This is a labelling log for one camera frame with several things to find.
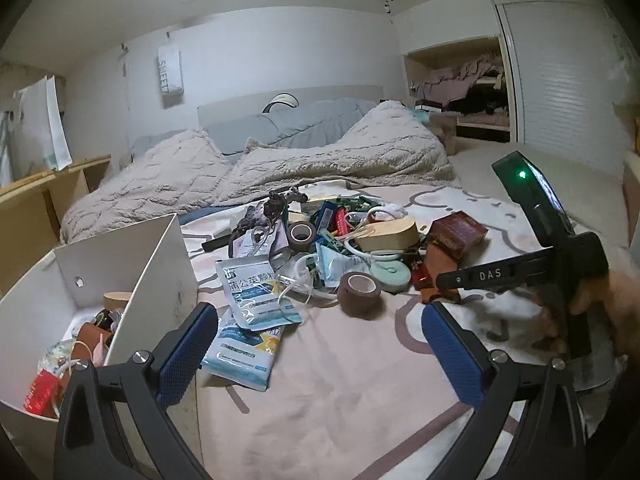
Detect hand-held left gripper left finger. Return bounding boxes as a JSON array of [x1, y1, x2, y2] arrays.
[[52, 301, 219, 480]]

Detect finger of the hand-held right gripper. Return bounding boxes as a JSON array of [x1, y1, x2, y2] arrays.
[[435, 251, 557, 292]]

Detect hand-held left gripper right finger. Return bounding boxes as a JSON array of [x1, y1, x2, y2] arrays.
[[421, 302, 593, 480]]

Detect brown leather piece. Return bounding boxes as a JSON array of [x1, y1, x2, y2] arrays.
[[420, 242, 458, 306]]

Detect white shoe box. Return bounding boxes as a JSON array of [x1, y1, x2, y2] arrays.
[[0, 214, 201, 480]]

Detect red foil packet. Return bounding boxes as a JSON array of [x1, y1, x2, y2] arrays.
[[22, 367, 63, 417]]

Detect person's right hand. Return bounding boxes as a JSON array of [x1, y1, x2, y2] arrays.
[[532, 270, 636, 361]]

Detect red gold box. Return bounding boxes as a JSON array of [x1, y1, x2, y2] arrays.
[[429, 212, 488, 261]]

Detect blue white medicine packet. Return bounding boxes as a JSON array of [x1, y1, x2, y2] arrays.
[[200, 310, 286, 392], [215, 255, 306, 332]]

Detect brown pouch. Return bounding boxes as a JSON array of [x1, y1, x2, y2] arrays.
[[70, 322, 113, 361]]

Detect mint green round case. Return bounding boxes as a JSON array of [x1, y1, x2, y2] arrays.
[[370, 259, 412, 293]]

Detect large brown tape roll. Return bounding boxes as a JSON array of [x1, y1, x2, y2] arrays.
[[337, 271, 383, 318]]

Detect black flat bar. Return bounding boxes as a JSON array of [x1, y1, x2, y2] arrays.
[[201, 232, 241, 253]]

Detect white louvered door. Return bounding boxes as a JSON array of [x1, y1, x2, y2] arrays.
[[495, 0, 631, 181]]

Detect floral fabric pouch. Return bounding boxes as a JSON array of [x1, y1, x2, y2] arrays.
[[42, 340, 76, 376]]

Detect cardboard box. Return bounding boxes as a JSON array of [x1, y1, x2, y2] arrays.
[[427, 110, 458, 156]]

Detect closet niche with clothes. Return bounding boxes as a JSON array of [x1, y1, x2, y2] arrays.
[[404, 36, 513, 143]]

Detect light blue face mask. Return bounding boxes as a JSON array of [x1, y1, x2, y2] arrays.
[[315, 247, 371, 286]]

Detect small brown tape roll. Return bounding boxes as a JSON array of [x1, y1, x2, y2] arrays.
[[287, 221, 318, 252]]

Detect dark blue small box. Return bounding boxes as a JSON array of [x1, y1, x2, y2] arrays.
[[312, 201, 341, 231]]

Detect dark lace scrunchie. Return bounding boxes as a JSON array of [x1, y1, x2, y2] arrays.
[[235, 187, 308, 231]]

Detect beige fluffy blanket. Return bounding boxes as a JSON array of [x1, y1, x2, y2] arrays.
[[60, 100, 458, 246]]

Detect wooden bedside shelf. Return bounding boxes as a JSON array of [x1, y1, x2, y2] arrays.
[[0, 155, 113, 296]]

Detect grey pillows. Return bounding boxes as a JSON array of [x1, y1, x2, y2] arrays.
[[130, 99, 381, 161]]

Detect grey headboard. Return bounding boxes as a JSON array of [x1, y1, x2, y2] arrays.
[[196, 85, 386, 131]]

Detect white tote bag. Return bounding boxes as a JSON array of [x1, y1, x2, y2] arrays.
[[14, 76, 73, 171]]

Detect white visor cap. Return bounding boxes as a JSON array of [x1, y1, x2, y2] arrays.
[[262, 92, 301, 113]]

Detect grey curtain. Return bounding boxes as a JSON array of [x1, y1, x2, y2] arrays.
[[0, 110, 16, 188]]

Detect white hanging paper bag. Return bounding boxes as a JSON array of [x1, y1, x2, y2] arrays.
[[156, 42, 185, 109]]

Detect white cord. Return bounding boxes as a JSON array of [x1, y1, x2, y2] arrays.
[[345, 232, 403, 263]]

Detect white wall cable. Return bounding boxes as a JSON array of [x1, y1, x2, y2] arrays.
[[120, 45, 133, 111]]

